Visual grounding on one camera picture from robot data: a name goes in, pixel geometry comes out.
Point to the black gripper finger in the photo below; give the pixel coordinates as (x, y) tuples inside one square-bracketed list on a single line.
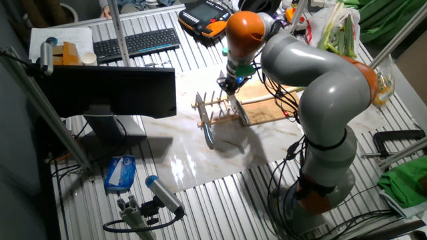
[(234, 92), (227, 92)]

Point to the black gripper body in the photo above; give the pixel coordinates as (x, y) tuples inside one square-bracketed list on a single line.
[(231, 83)]

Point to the steel cleaver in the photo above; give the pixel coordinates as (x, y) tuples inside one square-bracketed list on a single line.
[(241, 115)]

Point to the grey sleeved person forearm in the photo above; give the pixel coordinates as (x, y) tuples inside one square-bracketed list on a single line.
[(103, 2)]

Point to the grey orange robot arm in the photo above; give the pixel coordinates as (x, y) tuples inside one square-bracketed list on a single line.
[(317, 93)]

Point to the bag of green scallions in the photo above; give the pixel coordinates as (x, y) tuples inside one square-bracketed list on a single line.
[(337, 33)]

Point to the bare person hand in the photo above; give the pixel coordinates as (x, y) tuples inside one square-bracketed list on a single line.
[(106, 12)]

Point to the wooden peg knife rack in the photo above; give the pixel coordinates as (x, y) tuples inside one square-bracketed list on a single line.
[(220, 119)]

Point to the wooden cutting board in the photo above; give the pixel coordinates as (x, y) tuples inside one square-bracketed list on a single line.
[(263, 113)]

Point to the pointed steel kitchen knife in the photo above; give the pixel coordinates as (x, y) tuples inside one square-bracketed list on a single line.
[(205, 123)]

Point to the black orange teach pendant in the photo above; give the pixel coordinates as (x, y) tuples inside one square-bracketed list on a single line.
[(203, 16)]

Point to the white marble pattern mat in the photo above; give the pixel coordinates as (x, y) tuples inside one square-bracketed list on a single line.
[(200, 160)]

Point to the black round spool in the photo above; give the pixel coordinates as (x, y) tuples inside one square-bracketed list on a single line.
[(260, 5)]

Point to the black keyboard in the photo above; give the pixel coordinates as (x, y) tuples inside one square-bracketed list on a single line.
[(136, 44)]

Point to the black computer monitor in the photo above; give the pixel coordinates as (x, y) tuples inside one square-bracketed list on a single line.
[(110, 90)]

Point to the blue tissue pack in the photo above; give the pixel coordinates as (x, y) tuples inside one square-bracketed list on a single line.
[(120, 173)]

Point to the white paper cup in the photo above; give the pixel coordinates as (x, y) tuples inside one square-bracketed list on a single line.
[(89, 59)]

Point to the orange cardboard box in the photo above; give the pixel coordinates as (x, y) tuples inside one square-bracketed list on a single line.
[(70, 55)]

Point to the black clamp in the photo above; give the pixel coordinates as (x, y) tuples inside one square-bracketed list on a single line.
[(397, 134)]

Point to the draped green cloth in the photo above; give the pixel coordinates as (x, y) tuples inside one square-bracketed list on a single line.
[(387, 16)]

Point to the white paper sheet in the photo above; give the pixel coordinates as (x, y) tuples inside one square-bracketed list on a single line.
[(66, 35)]

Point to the folded green cloth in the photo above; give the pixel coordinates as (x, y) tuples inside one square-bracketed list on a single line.
[(405, 181)]

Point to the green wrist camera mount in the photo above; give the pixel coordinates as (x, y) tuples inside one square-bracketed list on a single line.
[(245, 70)]

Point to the thin frame eyeglasses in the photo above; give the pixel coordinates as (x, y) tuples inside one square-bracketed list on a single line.
[(158, 63)]

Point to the silver camera with blue end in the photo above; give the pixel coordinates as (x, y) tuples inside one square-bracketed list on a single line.
[(46, 56), (163, 193)]

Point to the upright aluminium post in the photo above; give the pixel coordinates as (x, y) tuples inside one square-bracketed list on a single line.
[(119, 33)]

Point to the short aluminium extrusion mount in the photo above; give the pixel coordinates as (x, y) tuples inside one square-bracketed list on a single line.
[(133, 216)]

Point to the slanted aluminium frame bar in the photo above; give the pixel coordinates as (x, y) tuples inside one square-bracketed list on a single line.
[(403, 153), (400, 33), (43, 106)]

